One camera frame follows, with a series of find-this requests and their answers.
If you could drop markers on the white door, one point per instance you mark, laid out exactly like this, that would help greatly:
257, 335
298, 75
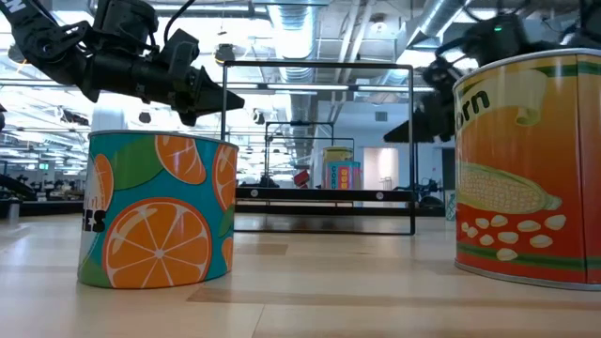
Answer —
380, 169

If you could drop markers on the yellow peaches can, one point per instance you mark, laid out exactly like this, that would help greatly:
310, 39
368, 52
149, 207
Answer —
335, 154

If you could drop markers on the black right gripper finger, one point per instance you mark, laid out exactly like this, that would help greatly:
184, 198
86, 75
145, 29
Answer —
422, 127

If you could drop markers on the red background object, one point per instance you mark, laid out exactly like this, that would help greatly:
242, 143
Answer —
303, 179

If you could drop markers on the long ceiling light strip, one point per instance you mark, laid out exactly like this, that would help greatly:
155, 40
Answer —
394, 88
307, 87

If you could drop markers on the black metal frame shelf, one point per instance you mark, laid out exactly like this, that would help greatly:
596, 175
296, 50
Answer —
324, 195

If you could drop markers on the black background rig frame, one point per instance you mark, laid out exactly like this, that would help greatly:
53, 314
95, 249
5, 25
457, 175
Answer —
300, 123
419, 164

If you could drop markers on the large orange corn can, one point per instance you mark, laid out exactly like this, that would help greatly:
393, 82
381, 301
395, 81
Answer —
526, 178

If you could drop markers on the silver metal post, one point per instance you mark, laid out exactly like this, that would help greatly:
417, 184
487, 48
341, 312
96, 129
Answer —
13, 211

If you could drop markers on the silver ventilation duct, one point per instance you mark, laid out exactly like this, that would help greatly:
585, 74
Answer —
436, 19
293, 33

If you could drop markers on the wall vent grille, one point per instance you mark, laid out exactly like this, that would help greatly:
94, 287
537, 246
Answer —
381, 116

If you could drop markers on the teal oranges print can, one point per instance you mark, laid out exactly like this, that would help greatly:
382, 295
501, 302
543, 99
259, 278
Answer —
155, 211

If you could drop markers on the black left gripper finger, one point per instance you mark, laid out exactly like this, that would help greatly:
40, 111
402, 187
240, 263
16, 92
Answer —
220, 96

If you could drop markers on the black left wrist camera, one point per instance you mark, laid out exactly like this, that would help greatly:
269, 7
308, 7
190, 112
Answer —
180, 49

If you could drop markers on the small teal carrot can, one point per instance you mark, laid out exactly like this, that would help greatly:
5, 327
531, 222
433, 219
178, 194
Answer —
451, 206

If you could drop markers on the black ceiling-mounted device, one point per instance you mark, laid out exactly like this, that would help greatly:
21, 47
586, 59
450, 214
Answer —
225, 52

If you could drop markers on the small teal pink corn can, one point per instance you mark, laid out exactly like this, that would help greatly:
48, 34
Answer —
345, 176

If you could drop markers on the green exit sign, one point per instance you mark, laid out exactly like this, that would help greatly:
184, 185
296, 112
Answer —
43, 166

